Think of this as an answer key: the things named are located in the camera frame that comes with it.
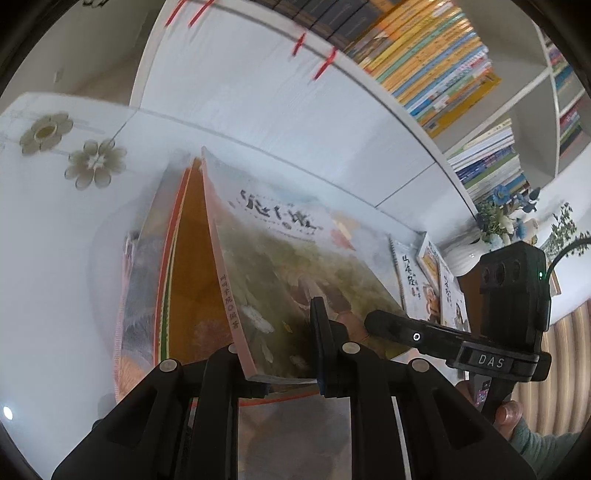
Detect green leafy plant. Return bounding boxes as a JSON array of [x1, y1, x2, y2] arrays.
[[540, 202, 591, 259]]

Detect stack of thin picture books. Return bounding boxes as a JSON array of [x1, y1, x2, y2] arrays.
[[113, 154, 352, 480]]

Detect person's right forearm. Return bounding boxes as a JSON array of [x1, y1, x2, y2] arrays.
[[501, 415, 583, 480]]

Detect beige striped curtain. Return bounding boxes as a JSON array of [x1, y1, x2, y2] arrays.
[[512, 300, 591, 437]]

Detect black cable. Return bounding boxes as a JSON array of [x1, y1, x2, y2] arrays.
[[545, 237, 591, 280]]

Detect row of colourful shelf books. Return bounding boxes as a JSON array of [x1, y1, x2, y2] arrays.
[[259, 0, 502, 139]]

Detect white brush-lettered book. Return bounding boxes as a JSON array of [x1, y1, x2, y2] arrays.
[[436, 264, 472, 333]]

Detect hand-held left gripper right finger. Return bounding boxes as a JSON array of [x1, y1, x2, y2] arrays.
[[309, 296, 539, 480]]

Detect yellow-bordered picture book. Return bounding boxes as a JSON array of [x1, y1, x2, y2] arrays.
[[418, 234, 451, 278]]

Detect watercolour cover book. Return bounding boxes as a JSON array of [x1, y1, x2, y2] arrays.
[[201, 145, 409, 386]]

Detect white spiral calligraphy book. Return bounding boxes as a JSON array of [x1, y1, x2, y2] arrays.
[[388, 233, 437, 324]]

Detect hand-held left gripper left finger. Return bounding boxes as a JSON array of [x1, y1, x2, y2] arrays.
[[51, 344, 269, 480]]

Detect beige flower sticker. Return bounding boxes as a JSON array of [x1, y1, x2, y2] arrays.
[[65, 140, 127, 190], [19, 112, 75, 154]]

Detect blue and white flowers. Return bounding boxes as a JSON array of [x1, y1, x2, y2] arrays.
[[475, 185, 541, 245]]

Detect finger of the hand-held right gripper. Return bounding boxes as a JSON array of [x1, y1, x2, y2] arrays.
[[364, 310, 483, 358]]

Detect person's right hand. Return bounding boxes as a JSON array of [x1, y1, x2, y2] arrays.
[[492, 399, 525, 439]]

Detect pile of blue shelf books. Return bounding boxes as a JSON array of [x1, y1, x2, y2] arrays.
[[445, 117, 529, 204]]

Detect row of small shelf books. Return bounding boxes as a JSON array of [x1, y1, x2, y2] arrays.
[[540, 37, 588, 158]]

